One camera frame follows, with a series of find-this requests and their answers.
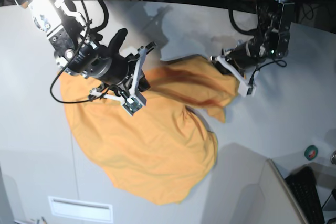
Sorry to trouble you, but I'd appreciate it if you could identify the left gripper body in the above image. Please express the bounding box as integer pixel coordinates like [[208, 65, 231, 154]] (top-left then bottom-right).
[[225, 39, 265, 73]]

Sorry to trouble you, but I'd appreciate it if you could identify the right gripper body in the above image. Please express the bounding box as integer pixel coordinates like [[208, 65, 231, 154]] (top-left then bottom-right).
[[65, 28, 139, 85]]

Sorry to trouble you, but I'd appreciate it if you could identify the orange t-shirt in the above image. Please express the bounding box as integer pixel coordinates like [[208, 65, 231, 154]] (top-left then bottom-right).
[[60, 56, 238, 205]]

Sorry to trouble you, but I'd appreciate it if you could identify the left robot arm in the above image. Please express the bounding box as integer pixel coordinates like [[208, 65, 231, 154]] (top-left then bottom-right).
[[220, 0, 296, 74]]

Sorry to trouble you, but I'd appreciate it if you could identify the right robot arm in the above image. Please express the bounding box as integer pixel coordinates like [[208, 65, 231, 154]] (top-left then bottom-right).
[[14, 0, 155, 95]]

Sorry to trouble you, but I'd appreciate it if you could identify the green tape roll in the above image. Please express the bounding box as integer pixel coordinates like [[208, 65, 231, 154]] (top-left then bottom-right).
[[304, 145, 319, 161]]

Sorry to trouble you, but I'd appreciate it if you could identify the black keyboard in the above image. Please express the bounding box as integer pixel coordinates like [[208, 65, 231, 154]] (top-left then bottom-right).
[[285, 166, 325, 224]]

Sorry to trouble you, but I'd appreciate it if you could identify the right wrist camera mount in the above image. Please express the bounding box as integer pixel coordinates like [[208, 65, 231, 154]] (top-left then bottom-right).
[[90, 46, 148, 116]]

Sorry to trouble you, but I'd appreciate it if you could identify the white cable grommet plate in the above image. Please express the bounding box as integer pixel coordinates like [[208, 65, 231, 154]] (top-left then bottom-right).
[[48, 196, 114, 223]]

